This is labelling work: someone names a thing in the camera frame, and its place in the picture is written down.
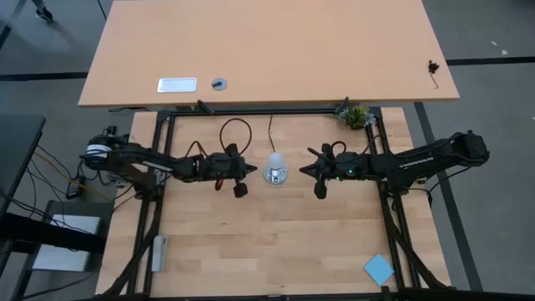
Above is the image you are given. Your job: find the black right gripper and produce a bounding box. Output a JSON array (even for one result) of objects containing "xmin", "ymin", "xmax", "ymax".
[{"xmin": 298, "ymin": 144, "xmax": 371, "ymax": 200}]

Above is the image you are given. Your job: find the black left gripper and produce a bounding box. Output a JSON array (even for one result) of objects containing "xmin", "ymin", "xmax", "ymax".
[{"xmin": 204, "ymin": 144, "xmax": 257, "ymax": 199}]

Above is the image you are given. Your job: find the chrome lamp socket base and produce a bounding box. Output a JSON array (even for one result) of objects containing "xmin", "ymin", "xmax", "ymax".
[{"xmin": 262, "ymin": 166, "xmax": 289, "ymax": 186}]

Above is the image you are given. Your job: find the white lightbulb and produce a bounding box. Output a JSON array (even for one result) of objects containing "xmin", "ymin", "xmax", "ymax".
[{"xmin": 267, "ymin": 151, "xmax": 287, "ymax": 171}]

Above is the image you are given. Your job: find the small potted green plant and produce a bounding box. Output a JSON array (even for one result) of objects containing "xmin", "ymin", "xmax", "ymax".
[{"xmin": 336, "ymin": 104, "xmax": 377, "ymax": 130}]

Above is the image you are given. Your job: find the silver rectangular desk plate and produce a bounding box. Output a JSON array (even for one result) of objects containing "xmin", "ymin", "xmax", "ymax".
[{"xmin": 156, "ymin": 77, "xmax": 199, "ymax": 94}]

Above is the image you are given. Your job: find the light blue square pad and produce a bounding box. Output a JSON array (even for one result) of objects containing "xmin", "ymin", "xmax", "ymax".
[{"xmin": 363, "ymin": 253, "xmax": 395, "ymax": 288}]

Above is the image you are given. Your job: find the grey rectangular box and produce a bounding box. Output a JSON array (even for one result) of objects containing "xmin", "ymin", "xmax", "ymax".
[{"xmin": 150, "ymin": 234, "xmax": 169, "ymax": 273}]

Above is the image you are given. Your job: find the large light wood desk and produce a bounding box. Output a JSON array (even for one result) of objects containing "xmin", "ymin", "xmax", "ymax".
[{"xmin": 78, "ymin": 0, "xmax": 461, "ymax": 109}]

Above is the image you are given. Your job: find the small black tool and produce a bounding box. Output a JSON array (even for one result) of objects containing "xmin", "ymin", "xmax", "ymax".
[{"xmin": 426, "ymin": 59, "xmax": 441, "ymax": 90}]

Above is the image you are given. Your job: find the black power adapter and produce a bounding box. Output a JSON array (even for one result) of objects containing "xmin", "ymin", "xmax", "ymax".
[{"xmin": 65, "ymin": 177, "xmax": 87, "ymax": 200}]

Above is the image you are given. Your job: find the white flat box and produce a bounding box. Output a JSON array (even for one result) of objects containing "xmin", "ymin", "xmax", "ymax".
[{"xmin": 32, "ymin": 213, "xmax": 102, "ymax": 273}]

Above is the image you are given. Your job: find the black side table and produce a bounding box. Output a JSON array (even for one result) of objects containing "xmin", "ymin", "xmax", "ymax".
[{"xmin": 0, "ymin": 115, "xmax": 47, "ymax": 218}]

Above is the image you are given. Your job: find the person's foot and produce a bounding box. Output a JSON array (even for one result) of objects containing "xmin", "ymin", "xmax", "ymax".
[{"xmin": 31, "ymin": 0, "xmax": 55, "ymax": 23}]

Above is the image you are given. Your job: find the thin brown lamp cable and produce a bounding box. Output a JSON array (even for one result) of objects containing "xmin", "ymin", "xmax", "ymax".
[{"xmin": 267, "ymin": 113, "xmax": 278, "ymax": 155}]

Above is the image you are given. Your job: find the looped left gripper cable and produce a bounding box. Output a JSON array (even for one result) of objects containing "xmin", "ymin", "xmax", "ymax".
[{"xmin": 218, "ymin": 117, "xmax": 253, "ymax": 156}]

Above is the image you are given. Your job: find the black frame clamp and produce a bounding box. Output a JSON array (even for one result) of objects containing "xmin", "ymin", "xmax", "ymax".
[
  {"xmin": 334, "ymin": 96, "xmax": 351, "ymax": 115},
  {"xmin": 196, "ymin": 99, "xmax": 217, "ymax": 116}
]

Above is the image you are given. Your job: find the black aluminium table frame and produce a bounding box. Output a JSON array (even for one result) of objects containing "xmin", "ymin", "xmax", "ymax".
[{"xmin": 94, "ymin": 106, "xmax": 535, "ymax": 301}]

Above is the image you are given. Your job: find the yellow floor cable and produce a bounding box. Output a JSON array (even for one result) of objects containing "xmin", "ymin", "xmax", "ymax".
[{"xmin": 33, "ymin": 150, "xmax": 112, "ymax": 202}]

